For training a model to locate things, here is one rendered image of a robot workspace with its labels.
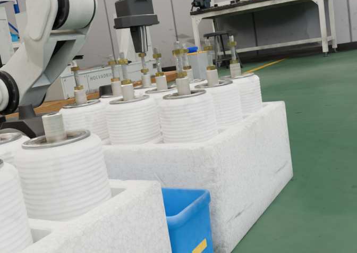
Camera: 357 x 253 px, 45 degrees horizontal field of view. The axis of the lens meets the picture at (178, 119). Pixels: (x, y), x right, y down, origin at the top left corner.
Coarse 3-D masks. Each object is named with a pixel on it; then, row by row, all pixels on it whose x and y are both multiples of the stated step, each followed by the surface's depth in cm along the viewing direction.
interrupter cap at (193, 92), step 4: (176, 92) 77; (192, 92) 75; (196, 92) 73; (200, 92) 71; (204, 92) 72; (164, 96) 74; (168, 96) 74; (172, 96) 73; (176, 96) 71; (180, 96) 70; (184, 96) 70; (188, 96) 70; (192, 96) 71
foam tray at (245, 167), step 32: (224, 128) 77; (256, 128) 81; (128, 160) 73; (160, 160) 70; (192, 160) 67; (224, 160) 68; (256, 160) 80; (288, 160) 98; (224, 192) 68; (256, 192) 80; (224, 224) 67
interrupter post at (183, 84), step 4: (176, 80) 73; (180, 80) 73; (184, 80) 73; (188, 80) 73; (176, 84) 74; (180, 84) 73; (184, 84) 73; (188, 84) 73; (180, 88) 73; (184, 88) 73; (188, 88) 73; (180, 92) 73; (184, 92) 73; (188, 92) 73
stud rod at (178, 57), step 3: (174, 42) 72; (177, 42) 72; (174, 45) 73; (177, 45) 72; (177, 48) 72; (180, 48) 73; (180, 54) 73; (177, 57) 73; (180, 57) 73; (177, 60) 73; (180, 60) 73; (177, 63) 73; (180, 63) 73; (177, 66) 73; (180, 66) 73; (177, 69) 73; (180, 69) 73; (180, 78) 73
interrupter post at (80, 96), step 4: (76, 92) 85; (80, 92) 85; (84, 92) 85; (76, 96) 85; (80, 96) 85; (84, 96) 85; (76, 100) 85; (80, 100) 85; (84, 100) 85; (76, 104) 85; (80, 104) 85
